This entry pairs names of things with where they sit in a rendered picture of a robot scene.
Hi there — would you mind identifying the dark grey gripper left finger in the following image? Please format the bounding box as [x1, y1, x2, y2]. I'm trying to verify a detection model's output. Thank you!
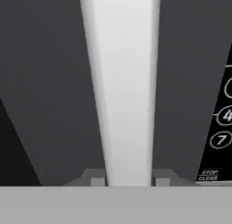
[63, 168, 109, 187]

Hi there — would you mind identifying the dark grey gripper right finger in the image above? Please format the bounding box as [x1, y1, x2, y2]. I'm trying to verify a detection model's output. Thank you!
[151, 168, 198, 187]

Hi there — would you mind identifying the white microwave door handle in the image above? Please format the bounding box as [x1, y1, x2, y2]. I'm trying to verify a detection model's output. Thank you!
[77, 0, 161, 187]

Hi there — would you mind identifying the black microwave oven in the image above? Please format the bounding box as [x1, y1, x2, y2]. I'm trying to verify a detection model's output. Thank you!
[195, 44, 232, 187]

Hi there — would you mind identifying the dark grey microwave door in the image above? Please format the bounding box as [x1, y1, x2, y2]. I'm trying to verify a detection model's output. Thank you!
[0, 0, 232, 187]

